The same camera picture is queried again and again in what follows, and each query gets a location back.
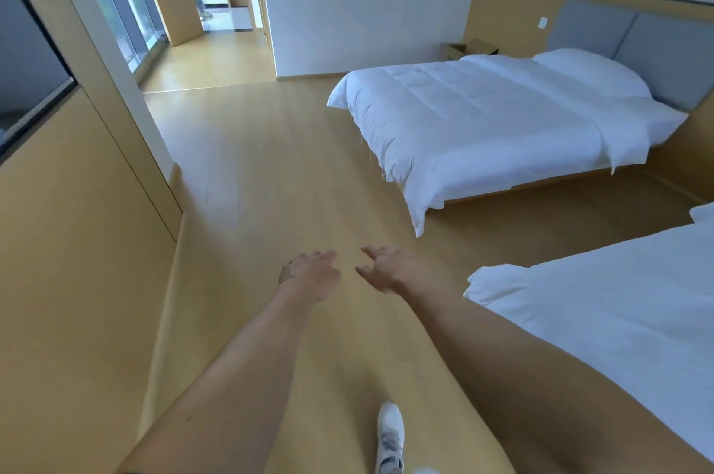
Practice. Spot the person's left hand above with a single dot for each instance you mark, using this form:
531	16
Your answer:
309	278

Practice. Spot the person's right hand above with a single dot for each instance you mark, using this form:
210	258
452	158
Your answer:
396	273

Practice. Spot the brown cardboard box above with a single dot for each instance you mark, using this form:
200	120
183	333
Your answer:
474	48

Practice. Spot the person's right forearm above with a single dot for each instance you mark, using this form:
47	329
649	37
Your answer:
546	395

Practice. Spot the person's left forearm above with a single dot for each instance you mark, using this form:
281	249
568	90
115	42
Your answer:
234	390

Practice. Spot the white sneaker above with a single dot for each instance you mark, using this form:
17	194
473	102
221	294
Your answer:
390	434

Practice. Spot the white bed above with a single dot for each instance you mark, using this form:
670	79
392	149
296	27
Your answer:
625	323
474	122

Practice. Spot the white pillow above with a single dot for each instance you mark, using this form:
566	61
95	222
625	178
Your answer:
597	72

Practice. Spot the grey headboard panel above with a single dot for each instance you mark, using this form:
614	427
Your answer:
669	58
591	27

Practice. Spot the black television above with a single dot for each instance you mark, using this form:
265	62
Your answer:
28	66

